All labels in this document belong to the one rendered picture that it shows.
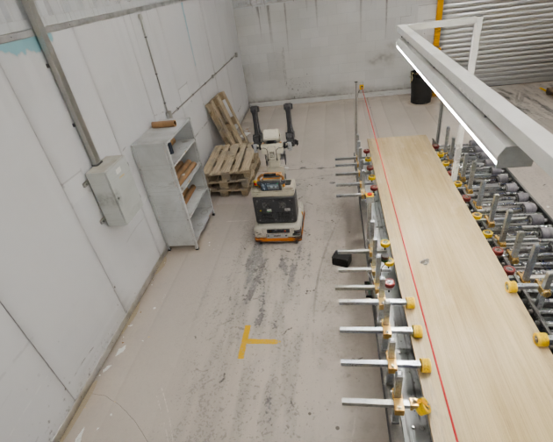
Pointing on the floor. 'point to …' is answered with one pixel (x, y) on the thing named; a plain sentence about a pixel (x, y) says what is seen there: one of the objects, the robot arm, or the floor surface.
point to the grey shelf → (192, 226)
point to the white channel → (492, 104)
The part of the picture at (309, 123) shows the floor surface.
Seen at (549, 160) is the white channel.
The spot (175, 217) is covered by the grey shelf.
